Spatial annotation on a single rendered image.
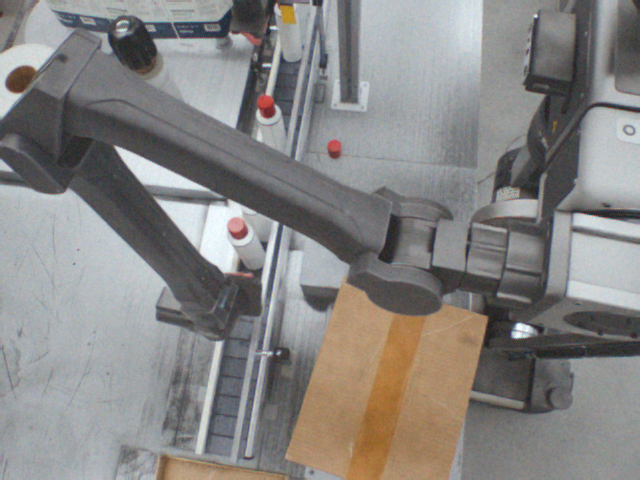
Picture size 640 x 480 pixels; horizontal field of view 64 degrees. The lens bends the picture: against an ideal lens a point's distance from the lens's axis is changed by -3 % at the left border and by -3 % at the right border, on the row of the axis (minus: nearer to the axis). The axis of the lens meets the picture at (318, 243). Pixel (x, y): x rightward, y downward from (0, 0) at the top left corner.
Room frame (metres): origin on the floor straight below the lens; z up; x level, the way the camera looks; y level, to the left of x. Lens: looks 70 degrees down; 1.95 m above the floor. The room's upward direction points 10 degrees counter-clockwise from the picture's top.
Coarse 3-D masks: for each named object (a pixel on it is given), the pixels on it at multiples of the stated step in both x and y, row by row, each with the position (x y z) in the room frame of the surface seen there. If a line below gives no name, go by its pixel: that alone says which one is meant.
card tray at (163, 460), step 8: (160, 456) 0.01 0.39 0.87; (168, 456) 0.00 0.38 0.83; (160, 464) -0.01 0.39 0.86; (168, 464) -0.01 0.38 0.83; (176, 464) -0.01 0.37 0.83; (184, 464) -0.02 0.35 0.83; (192, 464) -0.02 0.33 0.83; (200, 464) -0.02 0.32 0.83; (208, 464) -0.02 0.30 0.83; (216, 464) -0.03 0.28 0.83; (160, 472) -0.02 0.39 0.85; (168, 472) -0.03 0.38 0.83; (176, 472) -0.03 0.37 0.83; (184, 472) -0.03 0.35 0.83; (192, 472) -0.03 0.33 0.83; (200, 472) -0.04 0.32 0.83; (208, 472) -0.04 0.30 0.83; (216, 472) -0.04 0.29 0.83; (224, 472) -0.04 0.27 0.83; (232, 472) -0.05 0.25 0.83; (240, 472) -0.05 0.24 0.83; (248, 472) -0.05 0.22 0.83; (256, 472) -0.05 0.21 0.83; (264, 472) -0.06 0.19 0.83
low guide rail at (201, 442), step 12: (276, 48) 0.89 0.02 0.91; (276, 60) 0.85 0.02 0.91; (276, 72) 0.82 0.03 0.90; (216, 348) 0.19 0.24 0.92; (216, 360) 0.17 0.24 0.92; (216, 372) 0.14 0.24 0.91; (204, 408) 0.08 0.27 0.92; (204, 420) 0.06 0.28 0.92; (204, 432) 0.04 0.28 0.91; (204, 444) 0.01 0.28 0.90
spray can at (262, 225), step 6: (246, 210) 0.42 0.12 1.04; (246, 216) 0.41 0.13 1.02; (252, 216) 0.41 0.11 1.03; (258, 216) 0.41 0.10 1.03; (252, 222) 0.41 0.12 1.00; (258, 222) 0.41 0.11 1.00; (264, 222) 0.41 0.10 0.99; (270, 222) 0.42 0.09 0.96; (258, 228) 0.41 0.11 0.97; (264, 228) 0.41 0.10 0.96; (270, 228) 0.41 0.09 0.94; (258, 234) 0.41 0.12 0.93; (264, 234) 0.41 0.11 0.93; (264, 240) 0.41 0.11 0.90
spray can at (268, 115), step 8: (264, 96) 0.63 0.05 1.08; (264, 104) 0.61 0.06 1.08; (272, 104) 0.61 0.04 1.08; (256, 112) 0.63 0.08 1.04; (264, 112) 0.60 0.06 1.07; (272, 112) 0.61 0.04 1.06; (280, 112) 0.62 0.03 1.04; (264, 120) 0.60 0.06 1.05; (272, 120) 0.60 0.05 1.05; (280, 120) 0.61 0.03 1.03; (264, 128) 0.60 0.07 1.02; (272, 128) 0.59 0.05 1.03; (280, 128) 0.60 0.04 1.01; (264, 136) 0.60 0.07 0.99; (272, 136) 0.59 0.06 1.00; (280, 136) 0.60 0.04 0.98; (272, 144) 0.59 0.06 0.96; (280, 144) 0.60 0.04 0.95
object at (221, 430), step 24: (312, 48) 0.90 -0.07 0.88; (288, 72) 0.84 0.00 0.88; (288, 96) 0.77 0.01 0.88; (288, 120) 0.70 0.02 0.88; (240, 264) 0.37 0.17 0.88; (264, 312) 0.25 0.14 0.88; (240, 336) 0.21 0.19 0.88; (240, 360) 0.17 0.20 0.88; (216, 384) 0.13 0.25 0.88; (240, 384) 0.12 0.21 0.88; (216, 408) 0.08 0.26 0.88; (216, 432) 0.03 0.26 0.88; (240, 456) -0.02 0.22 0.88
